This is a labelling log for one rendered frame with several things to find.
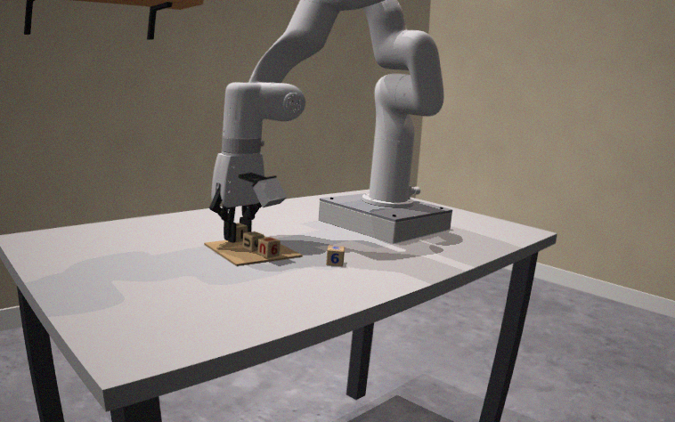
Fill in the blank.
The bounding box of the wooden letter block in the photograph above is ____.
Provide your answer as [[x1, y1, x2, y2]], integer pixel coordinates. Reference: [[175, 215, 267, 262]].
[[235, 223, 248, 242], [243, 231, 264, 252], [326, 245, 345, 266], [258, 237, 281, 258]]

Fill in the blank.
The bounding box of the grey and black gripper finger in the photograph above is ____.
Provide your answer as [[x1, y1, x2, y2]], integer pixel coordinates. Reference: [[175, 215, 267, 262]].
[[209, 184, 237, 243], [240, 202, 262, 232]]

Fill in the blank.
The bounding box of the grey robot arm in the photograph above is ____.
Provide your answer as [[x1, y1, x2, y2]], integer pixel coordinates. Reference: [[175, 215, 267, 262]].
[[222, 0, 443, 208]]

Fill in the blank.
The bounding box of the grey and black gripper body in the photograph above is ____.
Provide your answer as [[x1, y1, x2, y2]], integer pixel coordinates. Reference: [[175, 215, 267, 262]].
[[212, 151, 264, 207]]

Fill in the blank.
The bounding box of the tan flat square mat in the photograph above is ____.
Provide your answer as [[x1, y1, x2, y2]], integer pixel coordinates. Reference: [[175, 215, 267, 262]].
[[204, 240, 303, 266]]

